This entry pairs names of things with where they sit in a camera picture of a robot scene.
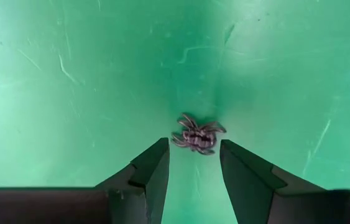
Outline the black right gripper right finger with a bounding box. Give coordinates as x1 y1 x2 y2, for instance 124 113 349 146
219 139 326 224

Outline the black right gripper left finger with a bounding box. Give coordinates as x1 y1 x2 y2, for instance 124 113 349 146
95 138 171 224

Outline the black plastic spider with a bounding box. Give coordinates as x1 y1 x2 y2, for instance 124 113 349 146
170 112 228 156

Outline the green table mat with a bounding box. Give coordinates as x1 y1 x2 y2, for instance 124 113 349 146
0 0 350 224

